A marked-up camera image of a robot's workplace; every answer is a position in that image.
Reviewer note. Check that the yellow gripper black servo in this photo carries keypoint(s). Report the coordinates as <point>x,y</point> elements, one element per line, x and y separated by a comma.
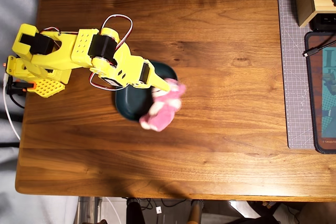
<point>145,73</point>

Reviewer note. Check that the pink strawberry bear plush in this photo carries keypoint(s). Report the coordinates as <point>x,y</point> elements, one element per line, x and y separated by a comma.
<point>165,108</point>

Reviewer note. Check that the yellow robot base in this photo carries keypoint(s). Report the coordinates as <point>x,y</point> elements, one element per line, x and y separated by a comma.
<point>50,87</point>

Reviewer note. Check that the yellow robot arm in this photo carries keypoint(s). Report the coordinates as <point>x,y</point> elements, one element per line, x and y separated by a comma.
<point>65,51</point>

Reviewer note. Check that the dark green plastic bin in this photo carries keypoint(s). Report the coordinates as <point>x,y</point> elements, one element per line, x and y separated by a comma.
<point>128,100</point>

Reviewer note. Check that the small white plug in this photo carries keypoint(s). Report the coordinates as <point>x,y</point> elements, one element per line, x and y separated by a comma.
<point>158,209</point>

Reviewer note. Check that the orange black board holder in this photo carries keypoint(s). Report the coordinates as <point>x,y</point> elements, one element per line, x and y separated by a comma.
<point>26,85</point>

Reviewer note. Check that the black stand leg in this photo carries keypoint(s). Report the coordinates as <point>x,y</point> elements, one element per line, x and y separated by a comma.
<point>134,212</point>

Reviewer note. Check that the grey cutting mat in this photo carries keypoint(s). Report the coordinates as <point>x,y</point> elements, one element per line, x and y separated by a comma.
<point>291,77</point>

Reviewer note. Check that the wooden stool leg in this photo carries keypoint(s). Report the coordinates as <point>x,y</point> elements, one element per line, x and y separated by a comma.
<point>195,213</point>

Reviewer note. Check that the black printed mouse pad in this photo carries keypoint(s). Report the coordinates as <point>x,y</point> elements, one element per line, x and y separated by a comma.
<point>316,90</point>

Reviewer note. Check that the black device under box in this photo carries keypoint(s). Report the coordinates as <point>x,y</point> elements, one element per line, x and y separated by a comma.
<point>323,23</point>

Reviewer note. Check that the metal rack frame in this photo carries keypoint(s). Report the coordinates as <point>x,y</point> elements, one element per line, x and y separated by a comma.
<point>89,209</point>

